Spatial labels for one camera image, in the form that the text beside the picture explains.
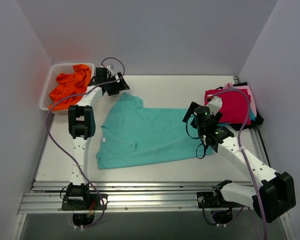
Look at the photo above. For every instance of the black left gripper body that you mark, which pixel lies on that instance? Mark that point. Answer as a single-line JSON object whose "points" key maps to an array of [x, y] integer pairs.
{"points": [[117, 85]]}

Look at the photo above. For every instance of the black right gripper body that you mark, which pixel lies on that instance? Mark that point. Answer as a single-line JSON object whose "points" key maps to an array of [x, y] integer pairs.
{"points": [[188, 113]]}

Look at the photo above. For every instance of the teal t-shirt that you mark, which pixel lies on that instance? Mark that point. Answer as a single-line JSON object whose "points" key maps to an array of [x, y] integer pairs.
{"points": [[252, 115], [134, 135]]}

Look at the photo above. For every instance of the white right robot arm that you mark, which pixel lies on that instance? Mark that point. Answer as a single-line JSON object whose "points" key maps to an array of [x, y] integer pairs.
{"points": [[272, 193]]}

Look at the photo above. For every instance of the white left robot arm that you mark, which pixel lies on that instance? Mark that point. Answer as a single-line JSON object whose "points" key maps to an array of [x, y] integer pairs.
{"points": [[82, 127]]}

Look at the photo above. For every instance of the orange t-shirt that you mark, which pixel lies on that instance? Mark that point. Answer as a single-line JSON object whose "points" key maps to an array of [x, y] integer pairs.
{"points": [[72, 83]]}

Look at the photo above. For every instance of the magenta folded t-shirt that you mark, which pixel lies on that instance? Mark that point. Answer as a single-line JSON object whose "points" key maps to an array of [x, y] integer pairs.
{"points": [[234, 105]]}

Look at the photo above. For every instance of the white plastic basket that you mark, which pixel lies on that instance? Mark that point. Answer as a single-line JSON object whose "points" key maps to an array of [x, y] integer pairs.
{"points": [[51, 83]]}

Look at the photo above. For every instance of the teal folded t-shirt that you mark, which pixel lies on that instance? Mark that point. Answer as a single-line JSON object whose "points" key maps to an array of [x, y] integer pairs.
{"points": [[252, 115]]}

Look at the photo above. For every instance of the pink folded t-shirt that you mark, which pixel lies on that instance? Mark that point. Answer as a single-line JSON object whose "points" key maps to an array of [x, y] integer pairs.
{"points": [[244, 86]]}

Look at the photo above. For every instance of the black folded t-shirt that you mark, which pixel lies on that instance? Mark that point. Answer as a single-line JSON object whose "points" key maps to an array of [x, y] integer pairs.
{"points": [[250, 124]]}

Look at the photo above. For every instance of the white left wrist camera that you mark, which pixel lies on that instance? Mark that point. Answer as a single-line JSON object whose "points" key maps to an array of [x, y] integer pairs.
{"points": [[110, 69]]}

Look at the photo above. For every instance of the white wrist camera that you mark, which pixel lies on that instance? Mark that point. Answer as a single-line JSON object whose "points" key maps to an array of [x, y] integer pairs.
{"points": [[110, 69], [214, 105]]}

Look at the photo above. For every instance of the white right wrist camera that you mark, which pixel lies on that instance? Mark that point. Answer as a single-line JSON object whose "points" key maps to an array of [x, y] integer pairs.
{"points": [[214, 105]]}

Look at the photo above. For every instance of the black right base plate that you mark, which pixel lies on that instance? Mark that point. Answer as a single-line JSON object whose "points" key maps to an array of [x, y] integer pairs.
{"points": [[209, 199]]}

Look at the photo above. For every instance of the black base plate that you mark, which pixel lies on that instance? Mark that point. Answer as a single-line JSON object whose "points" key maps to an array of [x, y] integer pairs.
{"points": [[209, 199], [80, 203]]}

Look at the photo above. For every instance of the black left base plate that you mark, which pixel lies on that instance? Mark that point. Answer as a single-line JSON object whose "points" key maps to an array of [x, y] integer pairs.
{"points": [[80, 203]]}

